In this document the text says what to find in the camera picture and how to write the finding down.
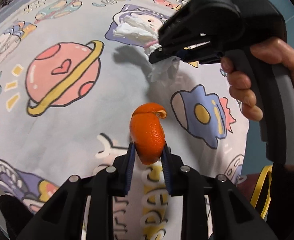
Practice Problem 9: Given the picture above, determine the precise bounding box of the cartoon space print bed sheet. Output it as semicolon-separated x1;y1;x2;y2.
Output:
0;0;249;239

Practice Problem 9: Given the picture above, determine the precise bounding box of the white tissue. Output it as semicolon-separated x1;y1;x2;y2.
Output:
113;16;180;84

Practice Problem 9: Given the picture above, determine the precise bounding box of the orange peel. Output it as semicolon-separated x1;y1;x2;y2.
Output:
130;102;167;165

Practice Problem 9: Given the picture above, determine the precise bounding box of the yellow rimmed black trash bin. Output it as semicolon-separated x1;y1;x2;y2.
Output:
250;165;272;219

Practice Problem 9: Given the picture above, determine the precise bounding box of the person's right hand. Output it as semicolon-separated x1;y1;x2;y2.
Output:
221;38;294;121

